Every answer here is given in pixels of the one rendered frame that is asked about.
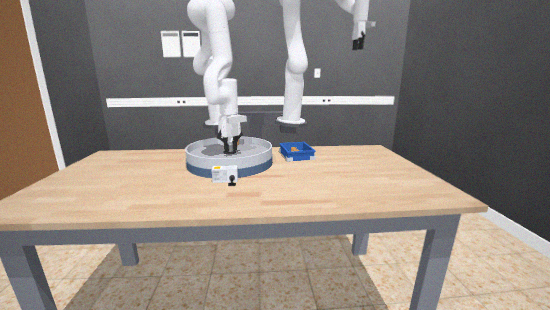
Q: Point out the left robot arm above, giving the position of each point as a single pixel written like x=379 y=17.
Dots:
x=297 y=60

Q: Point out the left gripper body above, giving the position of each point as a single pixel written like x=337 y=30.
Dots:
x=358 y=27

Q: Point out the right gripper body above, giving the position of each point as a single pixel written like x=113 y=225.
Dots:
x=228 y=130

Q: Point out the blue open-top crate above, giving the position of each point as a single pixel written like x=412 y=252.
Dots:
x=304 y=154

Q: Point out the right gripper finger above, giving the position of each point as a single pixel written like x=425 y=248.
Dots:
x=235 y=140
x=224 y=140

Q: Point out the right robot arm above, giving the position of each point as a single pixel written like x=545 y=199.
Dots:
x=216 y=43

